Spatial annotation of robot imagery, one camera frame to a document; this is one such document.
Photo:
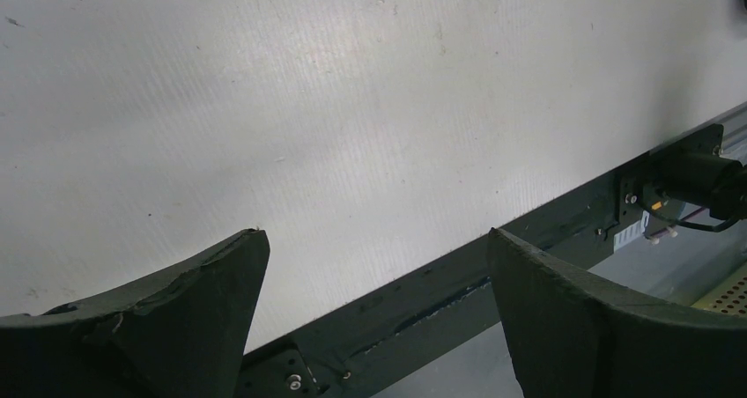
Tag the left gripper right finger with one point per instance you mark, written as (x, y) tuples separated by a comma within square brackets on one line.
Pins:
[(571, 333)]

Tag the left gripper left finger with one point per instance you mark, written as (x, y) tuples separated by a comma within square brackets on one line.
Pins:
[(178, 332)]

